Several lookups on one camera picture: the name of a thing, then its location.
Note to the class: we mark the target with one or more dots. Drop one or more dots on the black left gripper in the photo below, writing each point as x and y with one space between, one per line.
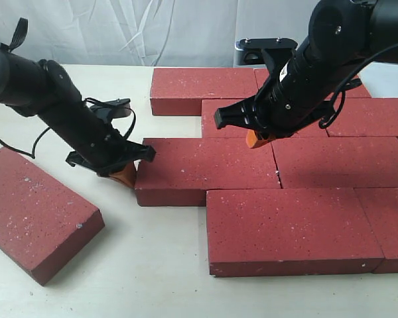
101 148

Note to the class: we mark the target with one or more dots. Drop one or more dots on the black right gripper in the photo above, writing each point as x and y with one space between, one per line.
302 94

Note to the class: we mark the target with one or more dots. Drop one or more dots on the chipped top brick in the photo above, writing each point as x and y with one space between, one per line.
184 169

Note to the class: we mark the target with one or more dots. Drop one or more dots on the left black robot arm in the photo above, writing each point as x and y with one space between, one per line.
44 89

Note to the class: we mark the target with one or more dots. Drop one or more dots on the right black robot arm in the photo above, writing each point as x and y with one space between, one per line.
355 33

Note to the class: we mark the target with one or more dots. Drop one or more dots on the third row red brick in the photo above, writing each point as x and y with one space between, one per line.
357 162

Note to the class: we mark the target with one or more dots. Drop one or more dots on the second row right brick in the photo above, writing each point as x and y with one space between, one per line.
366 117

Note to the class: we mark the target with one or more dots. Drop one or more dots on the white backdrop cloth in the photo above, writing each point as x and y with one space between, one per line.
149 33

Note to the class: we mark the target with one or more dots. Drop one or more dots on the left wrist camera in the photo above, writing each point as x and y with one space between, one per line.
110 110

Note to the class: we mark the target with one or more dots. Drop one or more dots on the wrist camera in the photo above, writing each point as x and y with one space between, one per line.
110 110
274 53

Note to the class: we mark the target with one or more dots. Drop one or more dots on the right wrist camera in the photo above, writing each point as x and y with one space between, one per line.
274 53

